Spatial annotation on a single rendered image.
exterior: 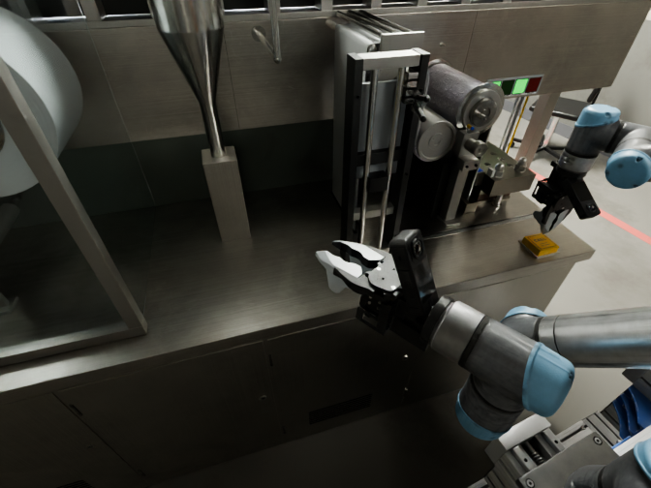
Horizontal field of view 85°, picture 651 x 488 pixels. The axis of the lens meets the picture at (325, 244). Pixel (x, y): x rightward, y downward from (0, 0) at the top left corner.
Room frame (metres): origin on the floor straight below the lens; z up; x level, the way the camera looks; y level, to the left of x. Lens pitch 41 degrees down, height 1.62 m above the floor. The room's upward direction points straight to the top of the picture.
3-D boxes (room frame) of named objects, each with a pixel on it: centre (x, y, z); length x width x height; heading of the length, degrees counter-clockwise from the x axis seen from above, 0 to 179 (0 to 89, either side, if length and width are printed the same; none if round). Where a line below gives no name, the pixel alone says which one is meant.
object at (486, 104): (0.97, -0.43, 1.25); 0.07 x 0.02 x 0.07; 106
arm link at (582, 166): (0.82, -0.64, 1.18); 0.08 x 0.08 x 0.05
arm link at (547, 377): (0.23, -0.23, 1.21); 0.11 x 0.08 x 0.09; 49
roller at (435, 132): (1.07, -0.28, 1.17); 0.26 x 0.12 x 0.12; 16
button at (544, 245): (0.81, -0.65, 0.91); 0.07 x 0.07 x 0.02; 16
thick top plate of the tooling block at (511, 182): (1.19, -0.56, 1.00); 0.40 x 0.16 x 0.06; 16
